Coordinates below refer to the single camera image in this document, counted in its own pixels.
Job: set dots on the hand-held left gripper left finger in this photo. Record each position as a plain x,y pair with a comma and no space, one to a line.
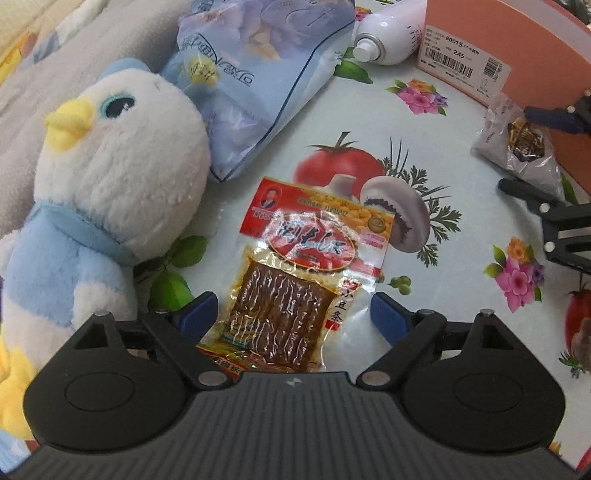
198,316

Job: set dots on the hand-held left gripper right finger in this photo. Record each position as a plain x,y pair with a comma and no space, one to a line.
390,316

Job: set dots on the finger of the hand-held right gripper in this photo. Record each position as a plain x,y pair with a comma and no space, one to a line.
521,191
554,119

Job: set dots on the grey snack packet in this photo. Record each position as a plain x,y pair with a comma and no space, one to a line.
531,161

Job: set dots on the deep orange cardboard box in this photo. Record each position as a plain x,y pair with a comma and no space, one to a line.
531,60

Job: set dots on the red yellow tofu snack packet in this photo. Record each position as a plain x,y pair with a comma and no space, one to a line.
286,295

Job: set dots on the orange snack packet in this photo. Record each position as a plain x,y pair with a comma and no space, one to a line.
217,357

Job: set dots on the blue floral bed sheet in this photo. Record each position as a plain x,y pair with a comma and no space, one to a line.
461,286

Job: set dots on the white blue plush penguin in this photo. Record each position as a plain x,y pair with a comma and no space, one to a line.
120,152

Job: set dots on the white spray bottle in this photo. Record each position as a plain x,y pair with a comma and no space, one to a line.
392,32

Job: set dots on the pale blue plastic bag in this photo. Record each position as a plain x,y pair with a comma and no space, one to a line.
258,69

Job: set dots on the grey duvet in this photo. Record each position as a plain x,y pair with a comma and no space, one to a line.
92,41

